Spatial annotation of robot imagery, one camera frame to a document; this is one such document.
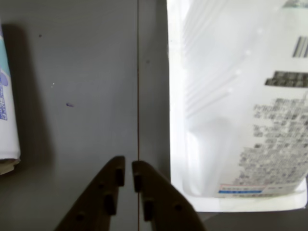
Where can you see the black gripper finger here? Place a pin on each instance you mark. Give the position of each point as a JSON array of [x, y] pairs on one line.
[[93, 204], [166, 204]]

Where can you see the plain gray table mat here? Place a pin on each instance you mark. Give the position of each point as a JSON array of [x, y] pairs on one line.
[[84, 96]]

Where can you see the gray mat with chalk square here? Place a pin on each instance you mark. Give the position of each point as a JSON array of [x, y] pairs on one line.
[[152, 96]]

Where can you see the white blue Milkis can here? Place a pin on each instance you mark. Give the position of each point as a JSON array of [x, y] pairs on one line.
[[7, 120]]

